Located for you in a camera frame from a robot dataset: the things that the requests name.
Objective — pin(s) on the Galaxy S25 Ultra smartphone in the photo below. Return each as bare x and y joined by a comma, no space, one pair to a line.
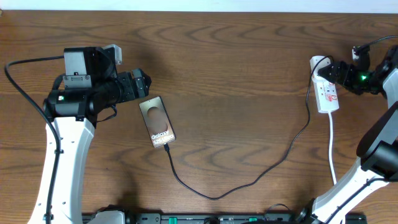
157,121

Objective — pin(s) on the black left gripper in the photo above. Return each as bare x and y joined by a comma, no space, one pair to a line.
130,91

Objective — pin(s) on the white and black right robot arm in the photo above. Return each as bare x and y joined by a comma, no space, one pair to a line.
376,162

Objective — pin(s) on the white power strip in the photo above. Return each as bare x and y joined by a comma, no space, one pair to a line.
325,92

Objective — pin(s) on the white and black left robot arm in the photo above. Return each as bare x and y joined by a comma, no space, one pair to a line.
90,84

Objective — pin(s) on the black mounting rail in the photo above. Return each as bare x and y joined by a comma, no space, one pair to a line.
155,218

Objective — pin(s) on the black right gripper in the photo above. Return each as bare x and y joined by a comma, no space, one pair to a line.
347,80

